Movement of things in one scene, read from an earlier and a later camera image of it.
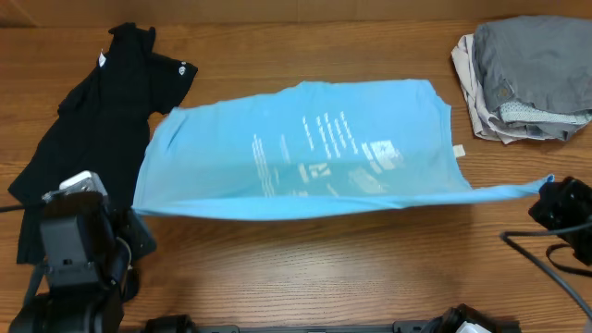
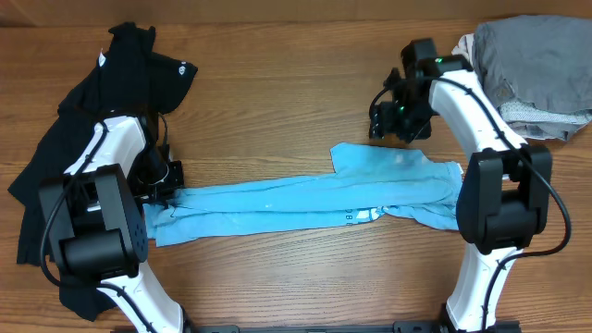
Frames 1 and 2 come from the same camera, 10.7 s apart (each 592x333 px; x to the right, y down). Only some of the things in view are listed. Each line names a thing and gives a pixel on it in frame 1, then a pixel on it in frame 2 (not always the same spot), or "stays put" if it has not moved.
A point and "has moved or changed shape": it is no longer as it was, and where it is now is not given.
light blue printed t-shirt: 314,150 has moved or changed shape
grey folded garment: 544,60 stays put
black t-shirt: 101,126 stays put
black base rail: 420,326 stays put
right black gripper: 552,199 -> 384,122
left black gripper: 130,221 -> 163,194
